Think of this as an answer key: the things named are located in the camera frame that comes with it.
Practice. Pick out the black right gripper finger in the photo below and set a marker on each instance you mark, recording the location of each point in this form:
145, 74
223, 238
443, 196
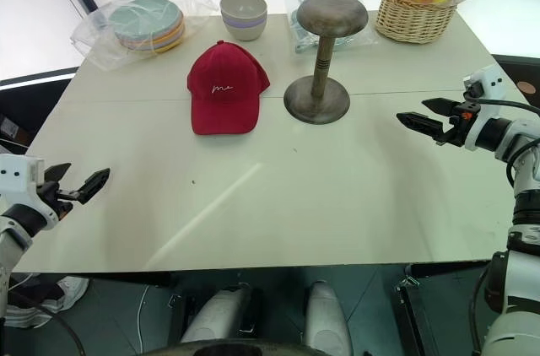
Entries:
441, 106
424, 123

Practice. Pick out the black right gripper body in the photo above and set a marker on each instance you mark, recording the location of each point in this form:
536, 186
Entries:
460, 128

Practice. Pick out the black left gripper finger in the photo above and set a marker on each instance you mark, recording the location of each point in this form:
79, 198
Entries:
57, 172
93, 185

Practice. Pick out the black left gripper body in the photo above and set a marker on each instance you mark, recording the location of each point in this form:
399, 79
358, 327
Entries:
52, 197

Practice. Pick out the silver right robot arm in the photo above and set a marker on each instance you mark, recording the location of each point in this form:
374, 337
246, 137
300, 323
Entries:
521, 221

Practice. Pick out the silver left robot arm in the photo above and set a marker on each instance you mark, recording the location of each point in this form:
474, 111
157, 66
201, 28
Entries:
14, 229

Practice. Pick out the dark wooden hat stand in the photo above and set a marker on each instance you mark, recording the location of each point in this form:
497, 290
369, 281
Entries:
322, 56

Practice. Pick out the woven wicker basket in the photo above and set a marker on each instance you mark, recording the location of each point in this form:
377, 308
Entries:
411, 18

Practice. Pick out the white sneaker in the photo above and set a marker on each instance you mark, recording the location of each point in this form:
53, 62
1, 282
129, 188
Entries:
63, 295

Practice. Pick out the clear bag of blue items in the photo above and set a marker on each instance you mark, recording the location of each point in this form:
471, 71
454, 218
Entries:
363, 33

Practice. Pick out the clear plastic bag of plates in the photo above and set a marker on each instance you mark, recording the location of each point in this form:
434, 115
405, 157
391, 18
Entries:
97, 41

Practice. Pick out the yellow plate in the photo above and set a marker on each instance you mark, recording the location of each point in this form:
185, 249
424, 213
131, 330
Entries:
166, 46

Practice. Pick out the red baseball cap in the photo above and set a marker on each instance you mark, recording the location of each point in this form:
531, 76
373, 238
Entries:
223, 77

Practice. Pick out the pink plate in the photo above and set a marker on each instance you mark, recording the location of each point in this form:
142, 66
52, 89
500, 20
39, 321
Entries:
175, 31

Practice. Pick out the pale green plate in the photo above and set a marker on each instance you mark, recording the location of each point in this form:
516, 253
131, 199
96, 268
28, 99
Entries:
143, 16

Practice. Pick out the silver robot leg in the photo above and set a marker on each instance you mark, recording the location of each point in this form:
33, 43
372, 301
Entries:
327, 318
217, 314

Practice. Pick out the beige bowl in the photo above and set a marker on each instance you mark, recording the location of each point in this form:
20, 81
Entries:
244, 33
243, 3

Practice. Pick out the purple bowl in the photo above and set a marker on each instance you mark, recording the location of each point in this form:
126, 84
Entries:
242, 23

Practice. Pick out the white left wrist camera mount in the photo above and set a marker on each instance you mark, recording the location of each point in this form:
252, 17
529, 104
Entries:
19, 172

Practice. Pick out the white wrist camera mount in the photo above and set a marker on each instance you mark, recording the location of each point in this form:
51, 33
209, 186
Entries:
19, 172
485, 79

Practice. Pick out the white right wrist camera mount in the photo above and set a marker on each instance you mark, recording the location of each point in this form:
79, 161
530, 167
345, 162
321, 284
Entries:
485, 79

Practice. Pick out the black table frame leg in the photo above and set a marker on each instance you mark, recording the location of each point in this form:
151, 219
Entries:
411, 318

